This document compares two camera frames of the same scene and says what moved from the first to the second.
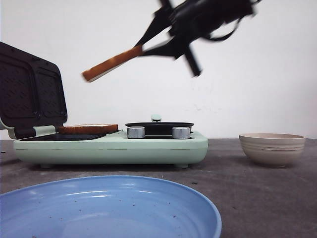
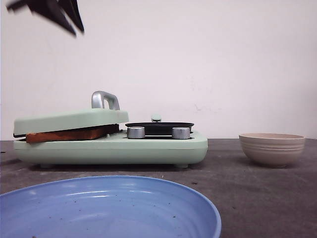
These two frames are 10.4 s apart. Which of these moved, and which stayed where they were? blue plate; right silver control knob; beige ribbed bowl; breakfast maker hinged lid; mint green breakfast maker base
Moved: breakfast maker hinged lid
Stayed: mint green breakfast maker base; right silver control knob; beige ribbed bowl; blue plate
